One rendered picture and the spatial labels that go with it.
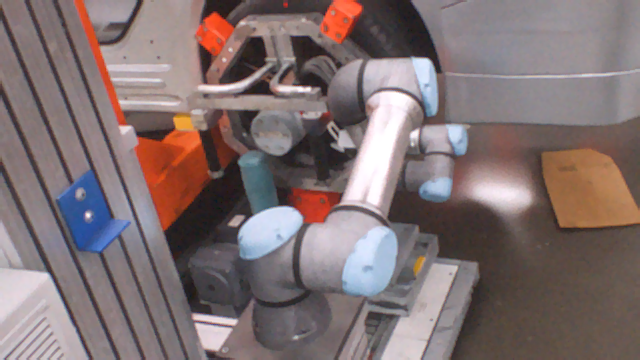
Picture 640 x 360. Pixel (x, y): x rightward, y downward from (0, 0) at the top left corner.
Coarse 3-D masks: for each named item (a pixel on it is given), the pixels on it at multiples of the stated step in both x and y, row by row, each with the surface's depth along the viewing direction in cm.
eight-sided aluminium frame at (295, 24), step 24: (240, 24) 200; (264, 24) 197; (288, 24) 194; (312, 24) 191; (240, 48) 207; (336, 48) 192; (360, 48) 195; (216, 72) 212; (240, 120) 227; (240, 144) 224; (288, 168) 228
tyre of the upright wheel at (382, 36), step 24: (264, 0) 203; (288, 0) 200; (312, 0) 197; (360, 0) 199; (384, 0) 205; (360, 24) 195; (384, 24) 198; (408, 24) 207; (384, 48) 196; (408, 48) 202
